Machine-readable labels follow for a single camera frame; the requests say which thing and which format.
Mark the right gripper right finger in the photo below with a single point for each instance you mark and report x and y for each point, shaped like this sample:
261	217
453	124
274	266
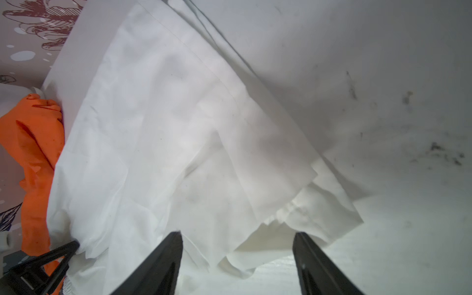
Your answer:
318	275

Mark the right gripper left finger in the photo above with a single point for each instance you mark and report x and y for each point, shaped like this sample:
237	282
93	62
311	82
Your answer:
158	273

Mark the white cloth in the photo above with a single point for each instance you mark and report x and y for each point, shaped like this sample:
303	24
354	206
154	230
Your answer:
175	134

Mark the orange cloth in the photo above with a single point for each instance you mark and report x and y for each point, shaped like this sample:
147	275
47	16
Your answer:
33	134

